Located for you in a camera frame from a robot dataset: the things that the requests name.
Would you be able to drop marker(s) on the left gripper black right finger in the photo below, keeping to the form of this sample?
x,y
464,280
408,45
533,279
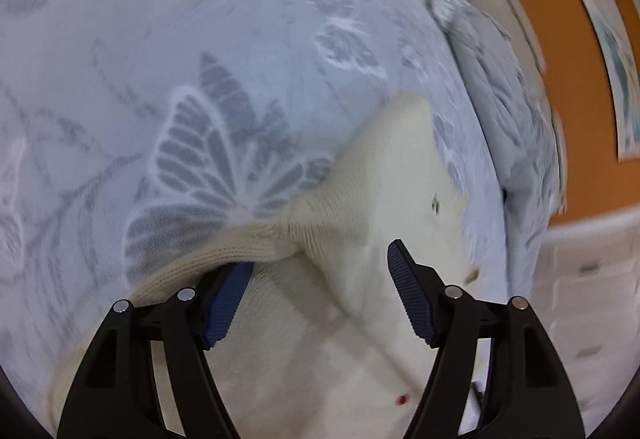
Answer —
x,y
496,373

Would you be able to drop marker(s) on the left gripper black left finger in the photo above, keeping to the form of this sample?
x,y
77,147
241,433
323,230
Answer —
x,y
114,393

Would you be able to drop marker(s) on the cream knit cardigan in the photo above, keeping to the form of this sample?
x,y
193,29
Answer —
x,y
321,346

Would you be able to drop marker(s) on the white panelled wardrobe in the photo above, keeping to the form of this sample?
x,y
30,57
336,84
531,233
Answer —
x,y
586,294

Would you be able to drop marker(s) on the grey crumpled duvet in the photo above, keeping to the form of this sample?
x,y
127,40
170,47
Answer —
x,y
520,139

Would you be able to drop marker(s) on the light blue butterfly bedspread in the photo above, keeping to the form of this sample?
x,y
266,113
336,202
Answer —
x,y
134,130

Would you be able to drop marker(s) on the beige padded headboard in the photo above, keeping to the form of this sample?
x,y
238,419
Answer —
x,y
511,15

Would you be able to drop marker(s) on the framed wall painting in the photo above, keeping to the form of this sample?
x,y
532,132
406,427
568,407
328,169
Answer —
x,y
620,65

